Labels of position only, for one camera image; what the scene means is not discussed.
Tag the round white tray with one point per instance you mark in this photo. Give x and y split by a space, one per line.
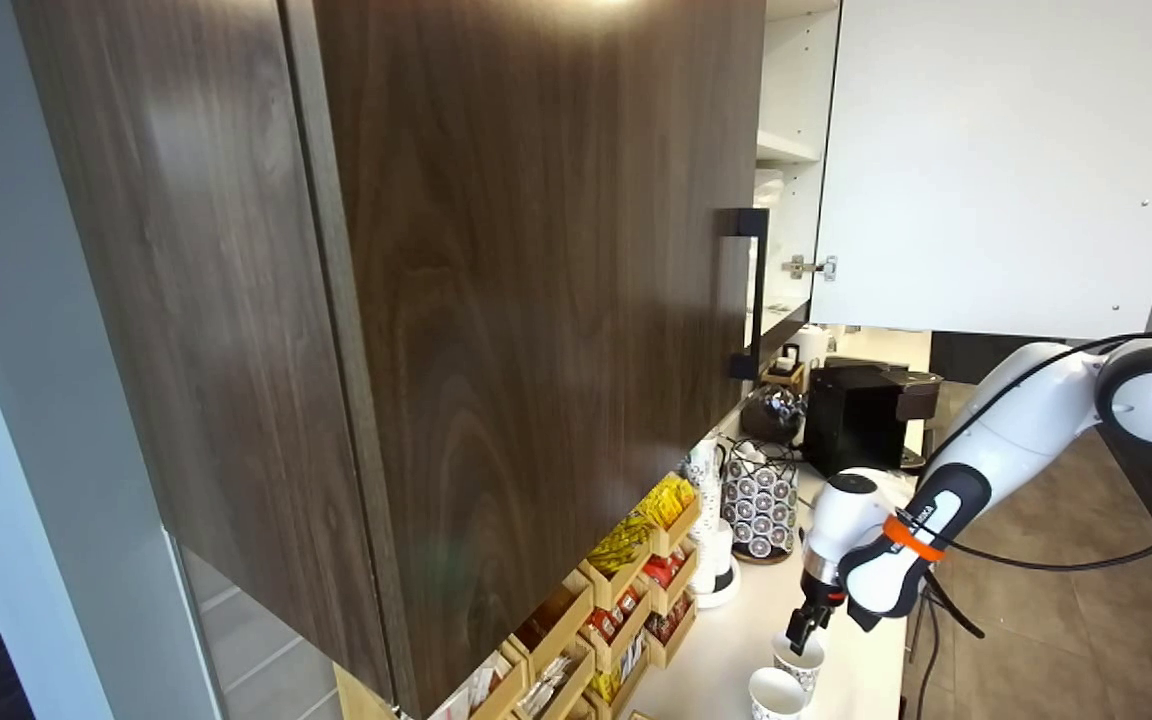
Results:
720 596

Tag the dark wood closed cabinet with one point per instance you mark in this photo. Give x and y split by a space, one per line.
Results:
510 266

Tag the wooden tea organizer rack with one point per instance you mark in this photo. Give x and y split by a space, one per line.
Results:
629 551

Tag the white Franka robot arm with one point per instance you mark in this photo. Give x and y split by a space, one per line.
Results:
1028 412

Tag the small black appliance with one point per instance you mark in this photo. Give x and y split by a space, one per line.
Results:
774 423

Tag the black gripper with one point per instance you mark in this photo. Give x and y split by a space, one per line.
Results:
827 587

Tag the white cupboard door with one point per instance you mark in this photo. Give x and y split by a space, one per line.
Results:
1016 162

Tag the open white cupboard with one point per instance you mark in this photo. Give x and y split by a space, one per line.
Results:
791 162

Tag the black coffee machine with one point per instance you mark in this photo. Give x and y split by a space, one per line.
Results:
860 423

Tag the white cup lid stack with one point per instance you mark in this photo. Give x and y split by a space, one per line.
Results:
720 552

